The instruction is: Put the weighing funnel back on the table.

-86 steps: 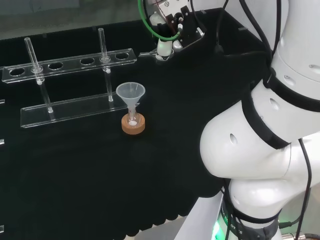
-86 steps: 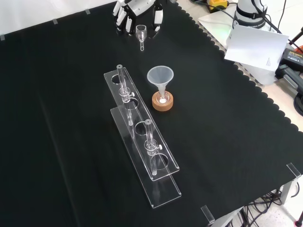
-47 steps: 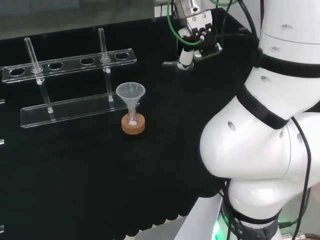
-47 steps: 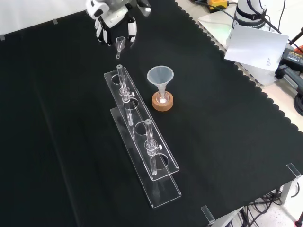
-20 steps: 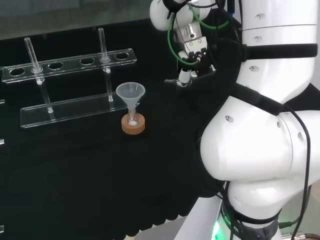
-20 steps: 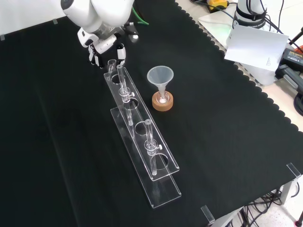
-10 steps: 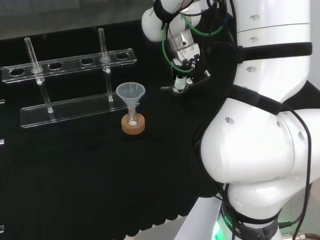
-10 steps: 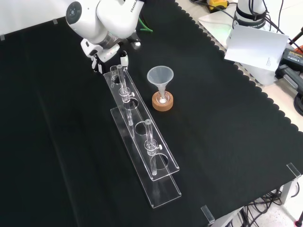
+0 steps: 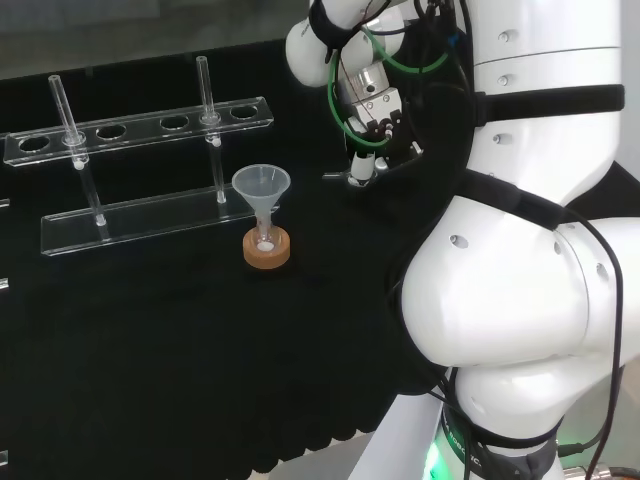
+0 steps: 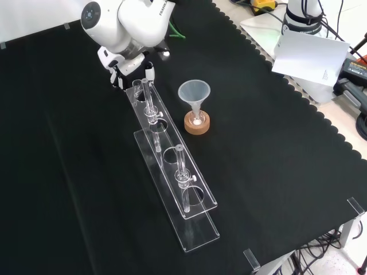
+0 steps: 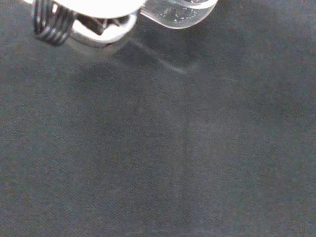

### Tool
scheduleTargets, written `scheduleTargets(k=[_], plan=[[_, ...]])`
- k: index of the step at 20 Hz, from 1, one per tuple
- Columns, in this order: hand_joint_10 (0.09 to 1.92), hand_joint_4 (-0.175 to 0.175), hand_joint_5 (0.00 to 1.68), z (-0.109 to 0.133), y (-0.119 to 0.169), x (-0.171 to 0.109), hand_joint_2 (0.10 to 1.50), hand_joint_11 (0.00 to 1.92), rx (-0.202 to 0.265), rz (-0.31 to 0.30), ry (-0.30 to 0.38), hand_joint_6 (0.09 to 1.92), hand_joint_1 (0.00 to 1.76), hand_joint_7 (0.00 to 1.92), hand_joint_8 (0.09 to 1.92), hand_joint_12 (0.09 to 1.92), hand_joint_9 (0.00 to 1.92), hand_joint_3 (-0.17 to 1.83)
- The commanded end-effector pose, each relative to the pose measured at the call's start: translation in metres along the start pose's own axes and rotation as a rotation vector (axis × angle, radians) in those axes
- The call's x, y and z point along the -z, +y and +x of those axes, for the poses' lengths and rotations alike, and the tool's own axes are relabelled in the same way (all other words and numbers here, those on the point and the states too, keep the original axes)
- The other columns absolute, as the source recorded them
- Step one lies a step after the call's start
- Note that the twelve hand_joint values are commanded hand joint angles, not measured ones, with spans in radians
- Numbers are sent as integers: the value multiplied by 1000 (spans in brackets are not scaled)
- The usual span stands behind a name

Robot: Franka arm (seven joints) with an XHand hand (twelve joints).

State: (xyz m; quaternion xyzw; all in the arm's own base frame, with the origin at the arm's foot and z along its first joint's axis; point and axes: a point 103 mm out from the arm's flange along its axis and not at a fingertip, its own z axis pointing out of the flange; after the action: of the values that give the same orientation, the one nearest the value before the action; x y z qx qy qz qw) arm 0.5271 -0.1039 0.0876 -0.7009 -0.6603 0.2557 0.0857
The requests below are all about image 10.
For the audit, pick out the small round-bottom glass flask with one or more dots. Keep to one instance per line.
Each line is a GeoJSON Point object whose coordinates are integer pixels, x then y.
{"type": "Point", "coordinates": [197, 118]}

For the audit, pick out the black bench cloth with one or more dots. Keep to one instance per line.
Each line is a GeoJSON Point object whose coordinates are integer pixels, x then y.
{"type": "Point", "coordinates": [272, 149]}

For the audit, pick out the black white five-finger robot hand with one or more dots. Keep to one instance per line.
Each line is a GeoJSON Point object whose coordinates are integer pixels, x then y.
{"type": "Point", "coordinates": [130, 67]}

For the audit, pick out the white paper sheet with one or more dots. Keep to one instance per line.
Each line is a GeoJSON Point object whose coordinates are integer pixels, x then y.
{"type": "Point", "coordinates": [309, 57]}

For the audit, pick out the clear glass weighing funnel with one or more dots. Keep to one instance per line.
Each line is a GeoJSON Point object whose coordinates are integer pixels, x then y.
{"type": "Point", "coordinates": [137, 88]}

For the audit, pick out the yellow stop button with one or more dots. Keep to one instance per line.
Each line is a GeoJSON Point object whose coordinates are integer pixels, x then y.
{"type": "Point", "coordinates": [265, 4]}

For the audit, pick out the pale board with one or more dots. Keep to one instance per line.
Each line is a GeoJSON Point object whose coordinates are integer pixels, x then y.
{"type": "Point", "coordinates": [258, 31]}

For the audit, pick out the translucent plastic funnel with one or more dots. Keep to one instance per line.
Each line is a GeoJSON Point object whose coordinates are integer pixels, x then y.
{"type": "Point", "coordinates": [194, 91]}

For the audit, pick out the black power supply box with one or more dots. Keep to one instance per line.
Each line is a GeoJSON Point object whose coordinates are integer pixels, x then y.
{"type": "Point", "coordinates": [354, 70]}

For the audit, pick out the clear cloth clamp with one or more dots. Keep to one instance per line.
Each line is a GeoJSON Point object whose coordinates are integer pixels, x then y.
{"type": "Point", "coordinates": [356, 206]}
{"type": "Point", "coordinates": [251, 259]}

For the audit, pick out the clear acrylic funnel stand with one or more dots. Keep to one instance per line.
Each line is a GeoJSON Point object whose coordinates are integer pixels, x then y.
{"type": "Point", "coordinates": [175, 183]}

